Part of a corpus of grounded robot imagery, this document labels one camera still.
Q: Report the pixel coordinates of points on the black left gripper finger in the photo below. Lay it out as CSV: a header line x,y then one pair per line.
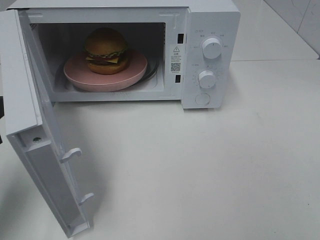
x,y
1,113

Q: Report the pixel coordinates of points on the pink round plate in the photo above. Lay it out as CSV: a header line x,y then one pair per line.
x,y
79,74

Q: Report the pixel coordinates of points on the toy burger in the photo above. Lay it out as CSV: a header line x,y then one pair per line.
x,y
106,51

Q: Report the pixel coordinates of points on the white microwave knob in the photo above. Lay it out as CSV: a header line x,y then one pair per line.
x,y
211,47
207,79

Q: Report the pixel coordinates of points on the round door release button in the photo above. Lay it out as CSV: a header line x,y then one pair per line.
x,y
202,99

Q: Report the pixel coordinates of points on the white microwave door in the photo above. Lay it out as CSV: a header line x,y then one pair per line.
x,y
31,125

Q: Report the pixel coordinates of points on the white microwave oven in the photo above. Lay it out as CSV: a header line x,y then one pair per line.
x,y
170,31

